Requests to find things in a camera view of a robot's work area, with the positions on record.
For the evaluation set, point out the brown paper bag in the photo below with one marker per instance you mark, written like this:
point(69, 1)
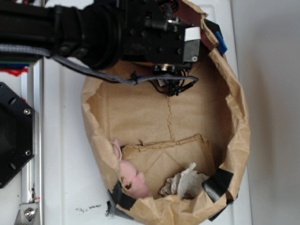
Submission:
point(207, 125)

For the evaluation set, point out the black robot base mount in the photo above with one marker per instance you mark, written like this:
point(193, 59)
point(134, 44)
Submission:
point(16, 134)

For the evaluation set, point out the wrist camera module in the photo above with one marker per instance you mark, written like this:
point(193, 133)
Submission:
point(173, 87)

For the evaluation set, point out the crumpled white paper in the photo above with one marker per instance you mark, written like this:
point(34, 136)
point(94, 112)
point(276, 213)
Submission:
point(186, 184)

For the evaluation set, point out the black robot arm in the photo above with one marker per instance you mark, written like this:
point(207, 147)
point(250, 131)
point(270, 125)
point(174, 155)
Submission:
point(104, 32)

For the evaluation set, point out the pink plush toy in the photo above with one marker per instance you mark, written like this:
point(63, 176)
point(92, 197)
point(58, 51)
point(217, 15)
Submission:
point(133, 181)

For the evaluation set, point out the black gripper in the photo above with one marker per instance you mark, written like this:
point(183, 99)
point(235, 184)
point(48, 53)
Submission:
point(153, 34)

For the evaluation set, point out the blue tape strip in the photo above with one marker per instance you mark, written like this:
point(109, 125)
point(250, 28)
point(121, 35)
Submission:
point(222, 47)

